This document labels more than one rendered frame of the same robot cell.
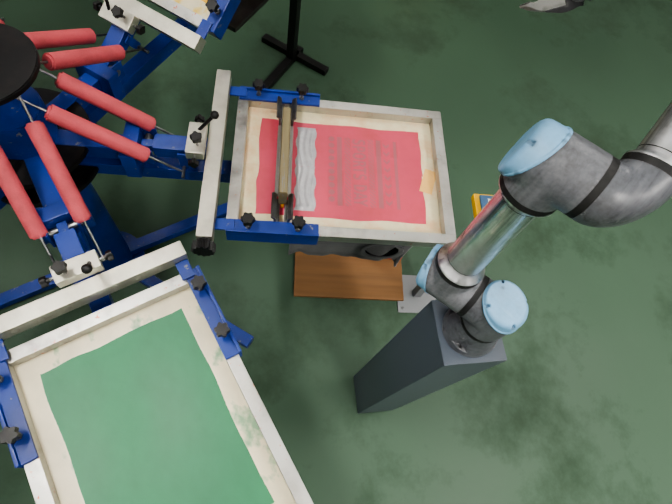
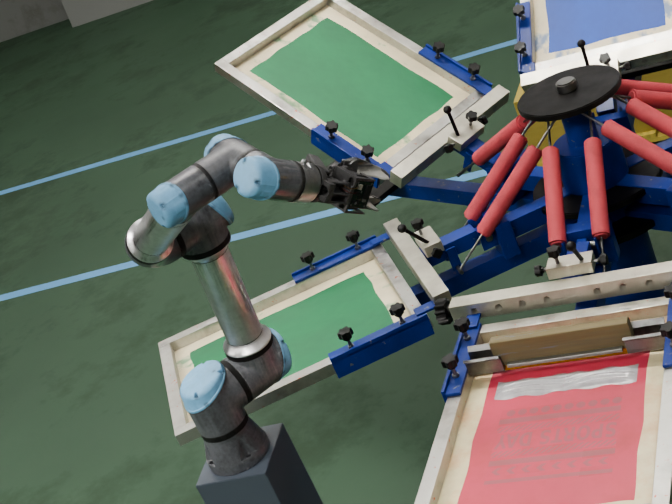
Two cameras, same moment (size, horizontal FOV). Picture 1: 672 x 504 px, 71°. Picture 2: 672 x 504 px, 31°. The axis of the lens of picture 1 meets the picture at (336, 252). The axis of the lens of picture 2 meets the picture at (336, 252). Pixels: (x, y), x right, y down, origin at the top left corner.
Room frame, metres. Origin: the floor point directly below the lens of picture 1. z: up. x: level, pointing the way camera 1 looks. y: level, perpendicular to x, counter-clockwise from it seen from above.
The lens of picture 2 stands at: (2.51, -1.82, 2.75)
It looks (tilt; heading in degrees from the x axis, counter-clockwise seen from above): 26 degrees down; 136
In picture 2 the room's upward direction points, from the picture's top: 24 degrees counter-clockwise
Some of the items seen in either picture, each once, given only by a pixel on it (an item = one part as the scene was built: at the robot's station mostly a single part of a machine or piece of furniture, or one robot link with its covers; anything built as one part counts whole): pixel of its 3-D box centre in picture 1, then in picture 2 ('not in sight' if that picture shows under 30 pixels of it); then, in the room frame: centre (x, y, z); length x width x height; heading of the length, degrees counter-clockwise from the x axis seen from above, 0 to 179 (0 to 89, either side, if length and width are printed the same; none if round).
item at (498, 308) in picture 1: (494, 309); (212, 396); (0.49, -0.40, 1.37); 0.13 x 0.12 x 0.14; 72
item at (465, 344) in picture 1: (476, 324); (231, 437); (0.49, -0.41, 1.25); 0.15 x 0.15 x 0.10
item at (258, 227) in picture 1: (272, 231); (465, 365); (0.68, 0.22, 0.98); 0.30 x 0.05 x 0.07; 108
